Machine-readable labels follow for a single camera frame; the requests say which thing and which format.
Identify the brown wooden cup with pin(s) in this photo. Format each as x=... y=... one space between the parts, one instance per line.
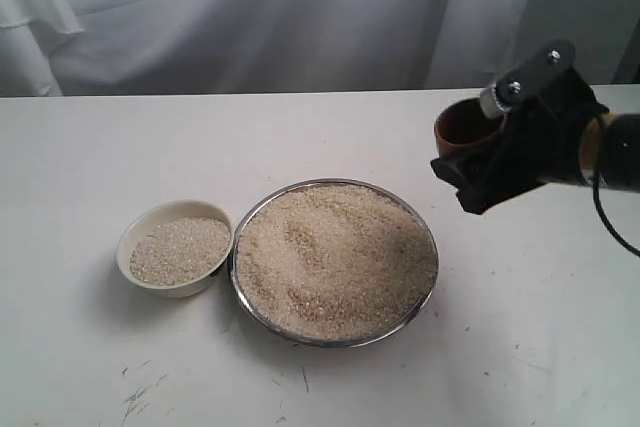
x=463 y=129

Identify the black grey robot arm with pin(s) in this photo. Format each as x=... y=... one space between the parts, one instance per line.
x=609 y=157

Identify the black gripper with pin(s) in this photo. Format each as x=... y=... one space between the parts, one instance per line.
x=541 y=142

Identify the large steel plate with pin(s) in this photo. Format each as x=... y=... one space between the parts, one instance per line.
x=240 y=292

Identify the uncooked white rice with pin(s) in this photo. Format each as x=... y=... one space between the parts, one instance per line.
x=180 y=251

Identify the white ceramic bowl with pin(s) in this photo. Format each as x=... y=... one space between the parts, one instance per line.
x=168 y=212

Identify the white backdrop curtain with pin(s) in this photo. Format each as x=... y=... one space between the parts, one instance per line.
x=162 y=47

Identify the rice heap on plate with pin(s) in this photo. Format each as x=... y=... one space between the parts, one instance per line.
x=335 y=262

